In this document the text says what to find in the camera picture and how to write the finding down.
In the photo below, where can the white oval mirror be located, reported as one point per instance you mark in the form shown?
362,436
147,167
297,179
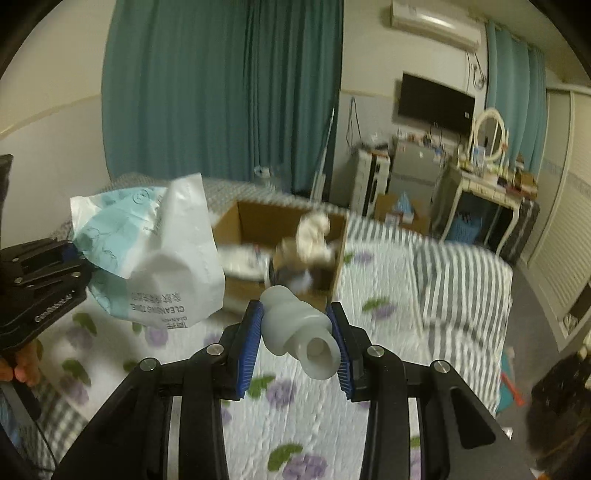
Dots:
488,136

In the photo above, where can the white slatted wardrobe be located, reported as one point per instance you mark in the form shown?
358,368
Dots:
568,207

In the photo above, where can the person's left hand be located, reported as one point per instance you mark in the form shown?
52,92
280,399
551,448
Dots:
27,364

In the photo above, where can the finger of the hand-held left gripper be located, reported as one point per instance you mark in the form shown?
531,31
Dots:
55,279
41,251

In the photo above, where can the white mop pole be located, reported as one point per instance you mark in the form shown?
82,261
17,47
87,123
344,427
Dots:
325,157

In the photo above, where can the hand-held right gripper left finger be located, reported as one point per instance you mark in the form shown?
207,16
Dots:
249,350

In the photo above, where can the white floral quilt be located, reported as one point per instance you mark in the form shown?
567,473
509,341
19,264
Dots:
369,286

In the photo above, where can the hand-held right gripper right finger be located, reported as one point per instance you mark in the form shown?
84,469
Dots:
342,355

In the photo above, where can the white teal towel pack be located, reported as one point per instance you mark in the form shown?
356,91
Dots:
175,258

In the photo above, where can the white air conditioner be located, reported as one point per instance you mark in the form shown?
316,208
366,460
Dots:
434,23

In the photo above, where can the white drawer cabinet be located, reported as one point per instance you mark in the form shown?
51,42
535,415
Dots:
369,180

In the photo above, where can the dark suitcase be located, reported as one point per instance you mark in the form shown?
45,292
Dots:
521,230

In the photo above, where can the open floor carton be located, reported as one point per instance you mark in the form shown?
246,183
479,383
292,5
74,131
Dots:
385,207

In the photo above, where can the large teal curtain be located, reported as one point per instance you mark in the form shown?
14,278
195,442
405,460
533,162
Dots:
207,92

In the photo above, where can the grey small fridge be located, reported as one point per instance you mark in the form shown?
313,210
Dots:
413,170

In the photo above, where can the black wall television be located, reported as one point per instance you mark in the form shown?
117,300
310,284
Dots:
434,104

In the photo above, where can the white dressing table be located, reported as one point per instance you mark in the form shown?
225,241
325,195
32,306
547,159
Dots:
466,189

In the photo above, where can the brown cardboard box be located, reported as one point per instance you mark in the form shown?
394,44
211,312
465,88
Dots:
235,221

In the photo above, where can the narrow teal curtain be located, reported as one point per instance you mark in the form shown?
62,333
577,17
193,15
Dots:
512,92

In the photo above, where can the dark clothes pile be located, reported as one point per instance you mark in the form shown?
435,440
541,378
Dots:
563,406

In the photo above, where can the white grey sock bundle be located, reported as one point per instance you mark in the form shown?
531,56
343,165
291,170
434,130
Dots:
314,235

